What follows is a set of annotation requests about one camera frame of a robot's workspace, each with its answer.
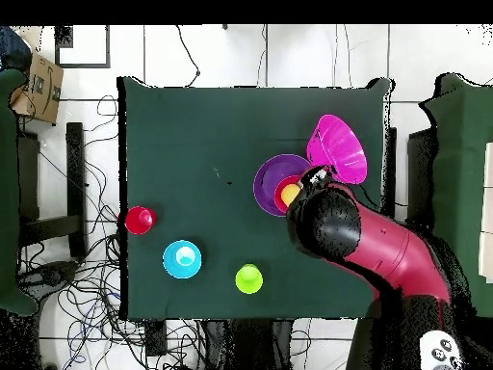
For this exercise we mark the green covered side table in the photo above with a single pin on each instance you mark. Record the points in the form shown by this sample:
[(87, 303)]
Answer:
[(7, 192), (462, 173)]

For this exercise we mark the small crimson bowl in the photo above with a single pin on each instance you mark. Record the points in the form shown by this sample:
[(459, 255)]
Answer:
[(278, 192)]

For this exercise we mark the black stand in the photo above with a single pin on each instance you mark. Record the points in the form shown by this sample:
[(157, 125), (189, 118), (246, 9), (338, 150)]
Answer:
[(75, 173), (420, 173)]

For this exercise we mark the dark blue fabric item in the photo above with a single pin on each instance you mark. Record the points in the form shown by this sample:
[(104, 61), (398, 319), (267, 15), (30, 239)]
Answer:
[(13, 50)]

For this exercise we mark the black pedestal leg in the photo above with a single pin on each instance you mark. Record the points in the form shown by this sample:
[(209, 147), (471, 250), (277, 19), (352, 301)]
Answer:
[(54, 271)]

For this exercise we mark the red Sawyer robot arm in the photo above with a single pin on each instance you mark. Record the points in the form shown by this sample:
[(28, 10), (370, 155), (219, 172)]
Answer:
[(369, 239)]

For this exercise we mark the red cup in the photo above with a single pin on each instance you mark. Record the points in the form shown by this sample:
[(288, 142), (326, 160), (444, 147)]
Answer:
[(136, 221)]

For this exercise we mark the black floor frame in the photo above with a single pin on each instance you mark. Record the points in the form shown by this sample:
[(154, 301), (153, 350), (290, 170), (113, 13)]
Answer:
[(83, 66)]

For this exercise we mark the dark green table cloth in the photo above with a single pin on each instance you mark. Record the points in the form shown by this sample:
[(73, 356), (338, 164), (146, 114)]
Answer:
[(192, 127)]

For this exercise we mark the large purple bowl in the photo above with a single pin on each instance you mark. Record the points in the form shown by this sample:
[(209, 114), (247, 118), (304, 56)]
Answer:
[(269, 177)]

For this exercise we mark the black power strip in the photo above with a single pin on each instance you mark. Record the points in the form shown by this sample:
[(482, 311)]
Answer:
[(156, 339)]

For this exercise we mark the small light blue bowl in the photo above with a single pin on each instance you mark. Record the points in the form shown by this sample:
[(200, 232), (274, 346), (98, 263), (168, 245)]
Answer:
[(181, 262)]

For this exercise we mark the cardboard box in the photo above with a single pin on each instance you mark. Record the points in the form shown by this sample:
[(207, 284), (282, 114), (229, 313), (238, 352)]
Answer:
[(38, 88)]

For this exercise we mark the green cup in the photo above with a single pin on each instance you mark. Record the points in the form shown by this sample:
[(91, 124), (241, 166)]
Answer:
[(249, 281)]

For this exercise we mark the yellow cup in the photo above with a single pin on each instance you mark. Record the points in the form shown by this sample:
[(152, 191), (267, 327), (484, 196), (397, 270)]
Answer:
[(289, 194)]

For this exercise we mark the large pink bowl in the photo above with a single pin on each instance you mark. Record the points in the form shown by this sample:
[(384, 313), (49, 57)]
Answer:
[(339, 146)]

